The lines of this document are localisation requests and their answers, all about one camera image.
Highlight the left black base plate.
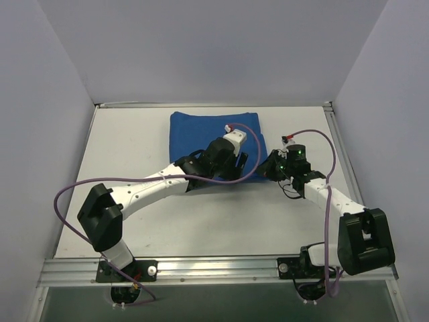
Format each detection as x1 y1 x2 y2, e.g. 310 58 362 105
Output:
95 259 158 283

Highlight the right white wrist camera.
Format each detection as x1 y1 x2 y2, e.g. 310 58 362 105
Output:
282 135 295 152

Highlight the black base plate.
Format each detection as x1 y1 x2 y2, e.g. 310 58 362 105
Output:
276 257 324 280
95 259 158 283

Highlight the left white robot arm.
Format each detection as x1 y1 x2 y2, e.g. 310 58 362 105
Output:
77 129 248 281

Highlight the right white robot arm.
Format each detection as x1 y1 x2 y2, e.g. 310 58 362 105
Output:
256 144 395 277

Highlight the blue surgical wrap cloth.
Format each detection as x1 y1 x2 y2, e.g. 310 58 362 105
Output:
169 111 267 175

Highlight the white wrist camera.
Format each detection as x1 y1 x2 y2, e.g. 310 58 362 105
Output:
282 135 295 152
223 129 247 156

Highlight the aluminium rail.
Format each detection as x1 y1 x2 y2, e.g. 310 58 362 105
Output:
323 103 383 252
36 253 400 288

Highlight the aluminium front rail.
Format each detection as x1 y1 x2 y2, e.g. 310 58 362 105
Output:
36 253 400 288

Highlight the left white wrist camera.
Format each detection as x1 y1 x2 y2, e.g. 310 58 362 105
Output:
223 129 247 156

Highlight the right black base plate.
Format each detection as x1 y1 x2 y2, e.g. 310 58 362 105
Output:
276 257 324 280

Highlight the aluminium right side rail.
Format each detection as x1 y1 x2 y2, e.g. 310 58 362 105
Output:
323 103 383 252

